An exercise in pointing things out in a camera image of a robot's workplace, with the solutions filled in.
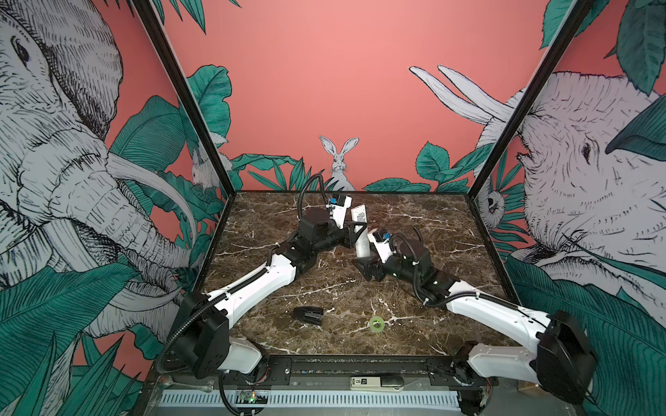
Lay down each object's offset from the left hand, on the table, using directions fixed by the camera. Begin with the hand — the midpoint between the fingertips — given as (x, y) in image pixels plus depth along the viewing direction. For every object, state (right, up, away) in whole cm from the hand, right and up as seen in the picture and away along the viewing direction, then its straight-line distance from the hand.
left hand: (365, 221), depth 74 cm
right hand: (-2, -9, +2) cm, 10 cm away
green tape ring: (+5, -34, +10) cm, 36 cm away
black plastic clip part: (-18, -31, +10) cm, 37 cm away
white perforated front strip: (-13, -49, -3) cm, 51 cm away
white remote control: (-1, -6, 0) cm, 6 cm away
